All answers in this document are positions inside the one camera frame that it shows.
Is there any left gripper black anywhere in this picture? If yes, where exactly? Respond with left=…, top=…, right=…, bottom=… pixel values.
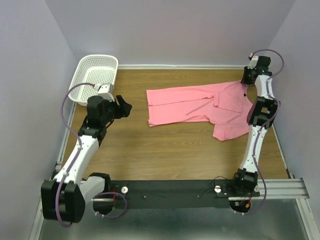
left=101, top=94, right=133, bottom=125

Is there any pink t shirt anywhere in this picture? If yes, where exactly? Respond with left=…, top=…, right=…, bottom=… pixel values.
left=146, top=81, right=253, bottom=142

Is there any white plastic laundry basket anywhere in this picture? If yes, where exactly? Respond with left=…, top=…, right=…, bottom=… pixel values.
left=68, top=54, right=119, bottom=106

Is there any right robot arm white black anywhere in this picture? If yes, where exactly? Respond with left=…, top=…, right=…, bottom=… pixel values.
left=230, top=53, right=280, bottom=196

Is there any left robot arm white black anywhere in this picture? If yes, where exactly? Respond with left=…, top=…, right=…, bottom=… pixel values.
left=40, top=95, right=132, bottom=228

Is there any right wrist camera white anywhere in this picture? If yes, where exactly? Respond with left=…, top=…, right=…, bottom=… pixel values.
left=247, top=53, right=259, bottom=69

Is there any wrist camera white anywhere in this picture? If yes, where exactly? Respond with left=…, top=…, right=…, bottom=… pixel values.
left=247, top=53, right=259, bottom=69
left=93, top=83, right=115, bottom=102

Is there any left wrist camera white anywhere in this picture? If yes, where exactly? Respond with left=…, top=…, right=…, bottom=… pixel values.
left=93, top=83, right=115, bottom=102

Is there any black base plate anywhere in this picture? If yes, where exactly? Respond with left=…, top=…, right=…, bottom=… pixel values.
left=91, top=178, right=266, bottom=210

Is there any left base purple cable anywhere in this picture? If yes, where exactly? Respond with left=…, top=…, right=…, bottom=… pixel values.
left=93, top=191, right=128, bottom=219

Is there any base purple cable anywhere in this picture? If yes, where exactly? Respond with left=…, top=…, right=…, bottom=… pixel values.
left=93, top=191, right=128, bottom=219
left=233, top=172, right=268, bottom=216

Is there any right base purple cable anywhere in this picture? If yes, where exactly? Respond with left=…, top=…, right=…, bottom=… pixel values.
left=233, top=172, right=268, bottom=216

